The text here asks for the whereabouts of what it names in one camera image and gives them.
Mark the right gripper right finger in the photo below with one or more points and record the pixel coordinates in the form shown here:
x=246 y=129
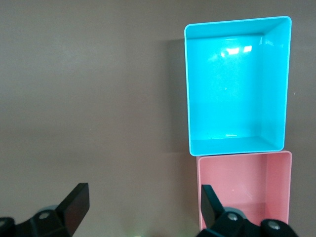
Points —
x=209 y=207

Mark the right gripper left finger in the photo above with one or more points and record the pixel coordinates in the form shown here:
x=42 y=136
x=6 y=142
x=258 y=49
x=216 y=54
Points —
x=74 y=205

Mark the pink plastic bin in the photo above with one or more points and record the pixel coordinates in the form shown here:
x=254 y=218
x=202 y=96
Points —
x=247 y=177

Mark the blue plastic bin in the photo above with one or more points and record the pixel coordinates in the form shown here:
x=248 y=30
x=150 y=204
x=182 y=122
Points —
x=222 y=86

